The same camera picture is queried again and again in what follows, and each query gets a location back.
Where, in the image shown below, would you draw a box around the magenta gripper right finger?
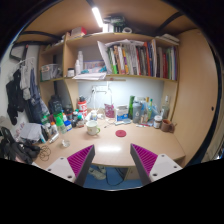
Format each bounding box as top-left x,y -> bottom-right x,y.
130,144 -> 181,186

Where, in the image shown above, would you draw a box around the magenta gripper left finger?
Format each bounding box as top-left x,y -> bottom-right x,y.
47,145 -> 95,186

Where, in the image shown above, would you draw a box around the small clear glass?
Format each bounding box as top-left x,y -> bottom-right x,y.
62,139 -> 70,148

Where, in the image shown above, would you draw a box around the blue-capped small bottle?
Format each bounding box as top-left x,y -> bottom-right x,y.
64,120 -> 72,131

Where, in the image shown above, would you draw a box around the brown ceramic mug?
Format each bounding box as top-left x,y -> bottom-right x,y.
161,119 -> 175,133

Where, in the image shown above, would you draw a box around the red round coaster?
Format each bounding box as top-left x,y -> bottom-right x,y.
115,130 -> 126,137

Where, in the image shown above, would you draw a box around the white green-rimmed mug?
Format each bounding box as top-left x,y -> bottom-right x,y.
86,120 -> 100,136

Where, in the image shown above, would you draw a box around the green plastic bottle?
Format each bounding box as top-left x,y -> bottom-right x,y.
56,117 -> 67,134

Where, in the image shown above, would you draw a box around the clear spray bottle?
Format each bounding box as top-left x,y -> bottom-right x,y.
161,96 -> 170,119

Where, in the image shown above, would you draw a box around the grey tumbler bottle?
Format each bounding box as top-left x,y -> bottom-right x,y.
133,102 -> 141,123

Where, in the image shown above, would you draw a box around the blue white box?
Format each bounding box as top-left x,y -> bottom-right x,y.
115,105 -> 128,121

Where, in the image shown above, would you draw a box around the red white canister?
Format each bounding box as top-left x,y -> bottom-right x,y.
78,101 -> 87,117

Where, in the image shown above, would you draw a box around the black bag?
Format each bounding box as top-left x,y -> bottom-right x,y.
0,127 -> 40,165

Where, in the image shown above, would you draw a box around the pink patterned pouch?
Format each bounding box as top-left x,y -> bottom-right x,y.
105,104 -> 115,118

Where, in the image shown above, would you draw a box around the stack of papers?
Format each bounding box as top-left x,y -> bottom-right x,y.
73,73 -> 106,81

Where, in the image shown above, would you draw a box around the hanging dark clothes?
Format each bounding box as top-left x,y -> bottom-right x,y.
6,59 -> 42,125

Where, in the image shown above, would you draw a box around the clear plastic storage box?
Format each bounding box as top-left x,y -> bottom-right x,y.
41,64 -> 60,81

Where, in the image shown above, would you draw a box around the row of books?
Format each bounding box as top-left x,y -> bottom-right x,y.
97,39 -> 178,81

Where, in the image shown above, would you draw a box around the white lotion bottle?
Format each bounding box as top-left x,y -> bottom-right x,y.
78,51 -> 83,74

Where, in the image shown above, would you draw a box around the wooden shelf unit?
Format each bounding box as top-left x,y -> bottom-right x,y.
38,33 -> 179,117

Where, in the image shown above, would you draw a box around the red white box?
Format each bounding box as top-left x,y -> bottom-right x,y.
71,27 -> 87,37

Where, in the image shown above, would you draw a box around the white tape roll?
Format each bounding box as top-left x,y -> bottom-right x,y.
122,27 -> 132,34

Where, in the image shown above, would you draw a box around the fluorescent tube light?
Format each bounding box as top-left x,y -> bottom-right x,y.
92,7 -> 103,28

